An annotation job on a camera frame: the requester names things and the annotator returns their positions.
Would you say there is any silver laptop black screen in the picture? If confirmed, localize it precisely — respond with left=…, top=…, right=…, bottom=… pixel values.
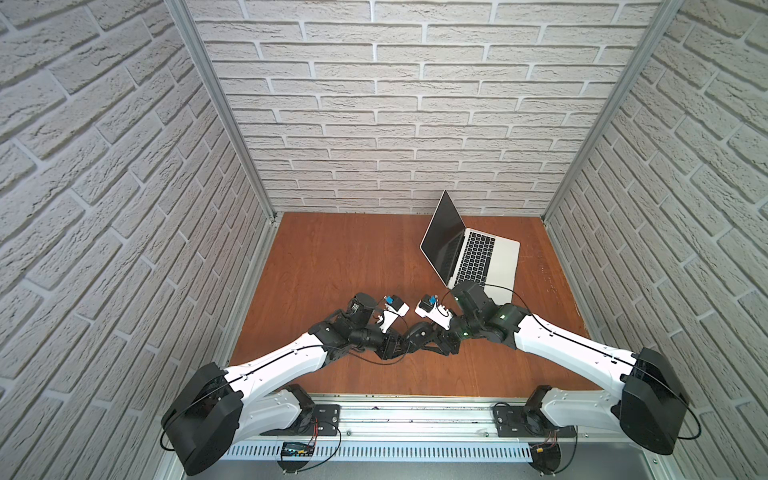
left=420, top=191, right=521, bottom=304

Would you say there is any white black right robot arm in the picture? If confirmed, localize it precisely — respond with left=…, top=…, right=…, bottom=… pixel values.
left=404, top=281, right=691, bottom=455

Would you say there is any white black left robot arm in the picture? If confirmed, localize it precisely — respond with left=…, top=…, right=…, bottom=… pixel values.
left=160, top=305, right=408, bottom=476

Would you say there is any green left controller board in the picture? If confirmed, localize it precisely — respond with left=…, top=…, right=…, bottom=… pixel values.
left=280, top=442, right=316, bottom=459

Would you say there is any black right controller board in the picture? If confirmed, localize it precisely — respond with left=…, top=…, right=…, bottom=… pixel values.
left=529, top=443, right=562, bottom=475

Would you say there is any white perforated vent strip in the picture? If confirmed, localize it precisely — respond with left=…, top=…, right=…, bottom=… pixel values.
left=223, top=440, right=531, bottom=463

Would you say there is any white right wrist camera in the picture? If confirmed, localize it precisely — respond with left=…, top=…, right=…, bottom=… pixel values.
left=415, top=295, right=454, bottom=330

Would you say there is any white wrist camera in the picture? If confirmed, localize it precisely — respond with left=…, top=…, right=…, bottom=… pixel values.
left=415, top=295, right=454, bottom=330
left=377, top=295, right=409, bottom=333

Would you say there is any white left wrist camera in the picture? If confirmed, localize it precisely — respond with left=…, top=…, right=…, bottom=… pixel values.
left=377, top=295, right=409, bottom=333

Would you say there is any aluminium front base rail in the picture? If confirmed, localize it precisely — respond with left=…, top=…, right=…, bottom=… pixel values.
left=173, top=394, right=667, bottom=446

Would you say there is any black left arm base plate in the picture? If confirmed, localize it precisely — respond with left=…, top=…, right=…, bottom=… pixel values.
left=261, top=404, right=341, bottom=437

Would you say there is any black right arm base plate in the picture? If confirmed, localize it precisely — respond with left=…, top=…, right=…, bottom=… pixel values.
left=491, top=402, right=576, bottom=440

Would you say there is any aluminium left floor rail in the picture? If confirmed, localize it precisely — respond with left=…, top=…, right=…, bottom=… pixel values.
left=144, top=213, right=283, bottom=479

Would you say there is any aluminium left corner post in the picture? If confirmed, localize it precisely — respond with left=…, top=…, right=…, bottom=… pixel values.
left=166, top=0, right=277, bottom=223

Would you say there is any aluminium corner post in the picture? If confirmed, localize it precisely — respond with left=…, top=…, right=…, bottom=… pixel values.
left=541, top=0, right=684, bottom=227
left=166, top=0, right=277, bottom=223

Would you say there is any aluminium right corner post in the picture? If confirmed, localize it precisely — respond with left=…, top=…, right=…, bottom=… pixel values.
left=541, top=0, right=684, bottom=227

